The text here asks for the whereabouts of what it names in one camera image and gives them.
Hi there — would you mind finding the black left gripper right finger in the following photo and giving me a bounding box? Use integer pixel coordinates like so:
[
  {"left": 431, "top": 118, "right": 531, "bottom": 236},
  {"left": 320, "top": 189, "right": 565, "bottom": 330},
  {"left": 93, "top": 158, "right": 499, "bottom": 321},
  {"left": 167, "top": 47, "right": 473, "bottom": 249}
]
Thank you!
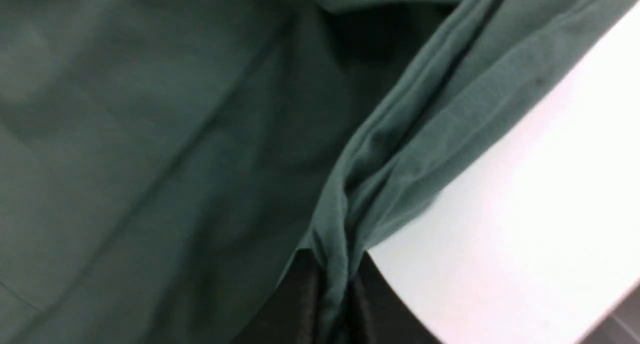
[{"left": 346, "top": 252, "right": 441, "bottom": 344}]

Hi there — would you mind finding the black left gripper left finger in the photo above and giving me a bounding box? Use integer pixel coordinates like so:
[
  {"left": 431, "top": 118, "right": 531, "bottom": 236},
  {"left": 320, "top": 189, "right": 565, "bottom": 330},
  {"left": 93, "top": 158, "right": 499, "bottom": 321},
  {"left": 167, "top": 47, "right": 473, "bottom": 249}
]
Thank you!
[{"left": 232, "top": 249, "right": 322, "bottom": 344}]

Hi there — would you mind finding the green long-sleeve shirt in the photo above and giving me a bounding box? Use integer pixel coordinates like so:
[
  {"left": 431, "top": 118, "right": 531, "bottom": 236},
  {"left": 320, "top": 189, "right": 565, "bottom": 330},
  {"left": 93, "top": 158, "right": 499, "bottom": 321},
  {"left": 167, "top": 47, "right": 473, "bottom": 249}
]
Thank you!
[{"left": 1, "top": 0, "right": 638, "bottom": 344}]

